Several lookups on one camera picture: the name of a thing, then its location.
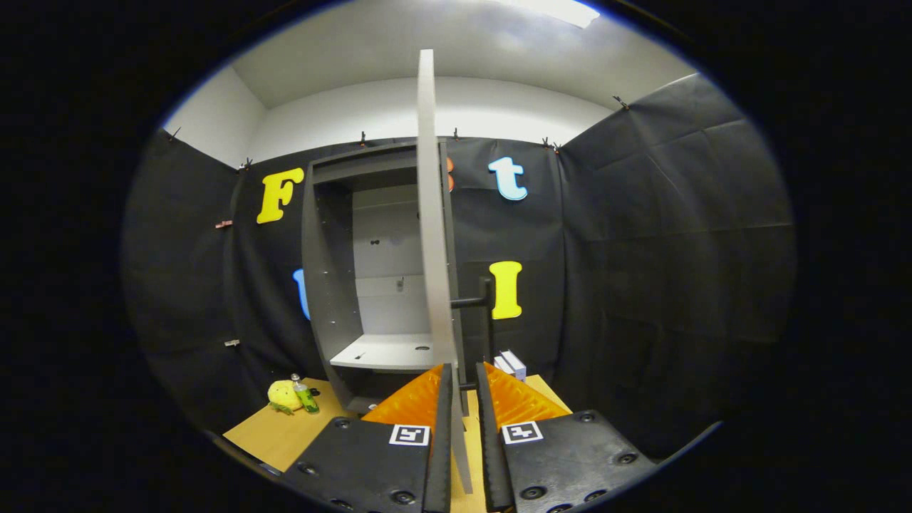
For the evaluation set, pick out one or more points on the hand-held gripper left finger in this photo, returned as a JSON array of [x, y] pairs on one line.
[[442, 456]]

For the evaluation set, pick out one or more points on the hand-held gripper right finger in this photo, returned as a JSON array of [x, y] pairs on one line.
[[490, 463]]

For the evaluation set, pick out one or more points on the dark grey shoe cabinet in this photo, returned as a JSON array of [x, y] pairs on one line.
[[328, 285]]

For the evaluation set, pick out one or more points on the beige shoe cabinet door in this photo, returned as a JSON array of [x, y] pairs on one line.
[[431, 214]]

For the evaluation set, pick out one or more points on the small white box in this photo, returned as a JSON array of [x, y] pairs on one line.
[[511, 365]]

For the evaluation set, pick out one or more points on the green bottle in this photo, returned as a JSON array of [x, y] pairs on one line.
[[308, 399]]

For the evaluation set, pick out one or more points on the yellow plush toy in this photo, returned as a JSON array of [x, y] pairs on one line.
[[281, 395]]

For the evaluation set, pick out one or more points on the black backdrop cloth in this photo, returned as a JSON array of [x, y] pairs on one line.
[[641, 249]]

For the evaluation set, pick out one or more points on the long ceiling light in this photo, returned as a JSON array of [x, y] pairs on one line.
[[556, 10]]

